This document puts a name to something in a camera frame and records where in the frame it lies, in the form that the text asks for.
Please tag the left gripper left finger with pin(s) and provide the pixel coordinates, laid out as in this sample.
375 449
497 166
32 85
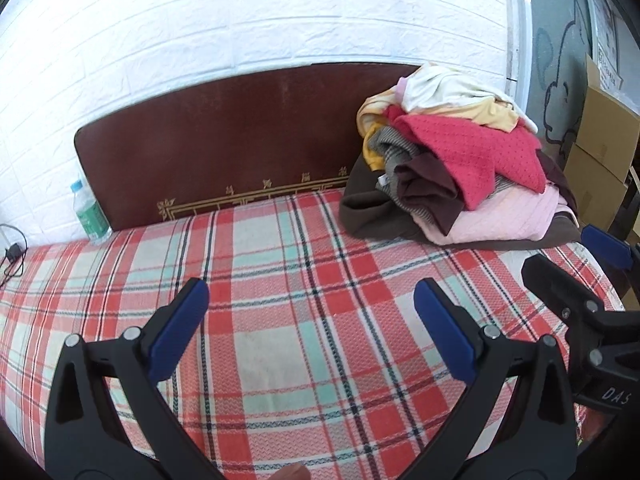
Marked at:
84 437

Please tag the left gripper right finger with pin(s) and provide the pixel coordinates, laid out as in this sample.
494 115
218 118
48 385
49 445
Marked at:
515 418

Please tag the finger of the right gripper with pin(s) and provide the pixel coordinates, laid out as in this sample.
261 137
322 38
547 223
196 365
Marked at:
578 307
616 253

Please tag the white and yellow sweatshirt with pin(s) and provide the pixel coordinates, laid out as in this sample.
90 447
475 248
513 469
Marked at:
439 90

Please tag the lower cardboard box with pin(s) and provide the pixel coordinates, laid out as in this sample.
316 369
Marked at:
598 192

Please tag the cardboard box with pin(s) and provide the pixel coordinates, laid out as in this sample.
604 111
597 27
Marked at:
609 129
598 192

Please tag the pink quilted garment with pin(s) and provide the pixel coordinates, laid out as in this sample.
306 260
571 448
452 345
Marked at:
514 213

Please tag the upper cardboard box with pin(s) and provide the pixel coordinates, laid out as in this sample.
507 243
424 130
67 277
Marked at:
609 129

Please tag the red knit sweater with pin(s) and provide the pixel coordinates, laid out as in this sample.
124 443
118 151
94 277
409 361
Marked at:
473 154

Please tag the maroon garment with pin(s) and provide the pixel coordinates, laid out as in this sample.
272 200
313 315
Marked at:
424 184

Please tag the clear plastic water bottle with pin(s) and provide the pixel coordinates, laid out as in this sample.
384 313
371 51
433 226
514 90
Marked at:
89 213

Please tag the dark brown garment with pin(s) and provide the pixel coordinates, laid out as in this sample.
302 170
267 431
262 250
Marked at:
369 214

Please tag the grey knit garment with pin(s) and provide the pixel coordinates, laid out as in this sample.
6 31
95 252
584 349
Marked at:
396 150

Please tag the red plaid bed sheet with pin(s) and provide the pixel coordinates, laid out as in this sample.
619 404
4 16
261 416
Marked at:
311 348

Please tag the yellow striped garment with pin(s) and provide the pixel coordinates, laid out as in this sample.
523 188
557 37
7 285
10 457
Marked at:
370 117

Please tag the dark red wooden headboard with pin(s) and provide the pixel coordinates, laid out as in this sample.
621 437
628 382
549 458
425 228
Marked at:
230 141

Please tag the black charger with cable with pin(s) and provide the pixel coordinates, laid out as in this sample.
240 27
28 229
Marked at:
14 255

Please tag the white wall poster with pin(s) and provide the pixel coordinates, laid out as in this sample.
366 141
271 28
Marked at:
605 43

